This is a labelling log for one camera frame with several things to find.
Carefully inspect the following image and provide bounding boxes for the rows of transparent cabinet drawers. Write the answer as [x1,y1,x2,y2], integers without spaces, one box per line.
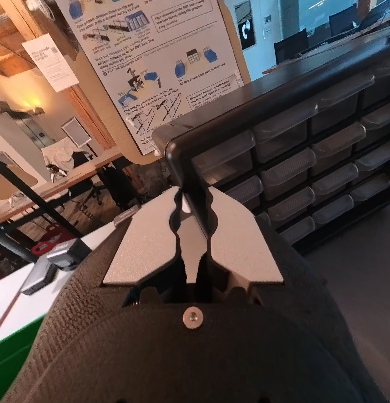
[191,68,390,245]

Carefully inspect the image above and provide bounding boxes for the black phone sign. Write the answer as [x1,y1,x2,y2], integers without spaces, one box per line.
[234,0,257,51]

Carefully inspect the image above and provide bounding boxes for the chair with white cloth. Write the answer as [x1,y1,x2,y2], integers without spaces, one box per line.
[41,138,98,206]

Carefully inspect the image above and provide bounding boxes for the green plastic bin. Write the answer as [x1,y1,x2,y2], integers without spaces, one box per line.
[0,317,47,398]

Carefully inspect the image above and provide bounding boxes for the wooden desk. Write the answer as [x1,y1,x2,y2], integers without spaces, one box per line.
[0,147,127,222]

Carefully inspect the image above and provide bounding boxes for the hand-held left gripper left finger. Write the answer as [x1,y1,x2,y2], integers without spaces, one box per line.
[102,186,187,288]

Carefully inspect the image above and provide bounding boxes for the white paper notice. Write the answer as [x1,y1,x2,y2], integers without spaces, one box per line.
[22,34,80,93]

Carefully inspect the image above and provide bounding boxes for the wooden post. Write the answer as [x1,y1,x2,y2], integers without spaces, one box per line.
[0,0,117,152]

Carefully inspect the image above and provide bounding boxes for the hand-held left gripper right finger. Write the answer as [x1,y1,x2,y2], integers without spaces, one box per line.
[207,186,284,297]

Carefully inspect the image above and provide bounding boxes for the black tripod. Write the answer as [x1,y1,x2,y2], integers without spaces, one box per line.
[0,151,86,252]

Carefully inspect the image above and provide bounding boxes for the small grey device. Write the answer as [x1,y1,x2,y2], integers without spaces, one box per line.
[114,205,143,228]

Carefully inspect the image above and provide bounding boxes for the black office chair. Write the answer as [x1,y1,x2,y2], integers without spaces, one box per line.
[100,166,143,209]

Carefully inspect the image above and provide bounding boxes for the white framed tablet screen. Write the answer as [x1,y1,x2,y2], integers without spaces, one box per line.
[62,116,92,149]

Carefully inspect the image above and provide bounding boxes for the black drawer cabinet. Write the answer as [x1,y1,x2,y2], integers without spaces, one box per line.
[152,24,390,256]

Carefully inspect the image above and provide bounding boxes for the red object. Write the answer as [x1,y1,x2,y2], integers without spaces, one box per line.
[31,240,64,256]

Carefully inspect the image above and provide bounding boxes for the black computer monitor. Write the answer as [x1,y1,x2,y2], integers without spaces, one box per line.
[328,3,359,38]
[274,28,309,65]

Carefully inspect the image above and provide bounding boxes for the printed instruction poster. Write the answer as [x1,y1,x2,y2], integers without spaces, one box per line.
[55,0,246,157]

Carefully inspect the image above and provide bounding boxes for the grey black box device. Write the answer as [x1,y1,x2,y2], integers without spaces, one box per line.
[46,238,92,272]
[20,261,58,296]

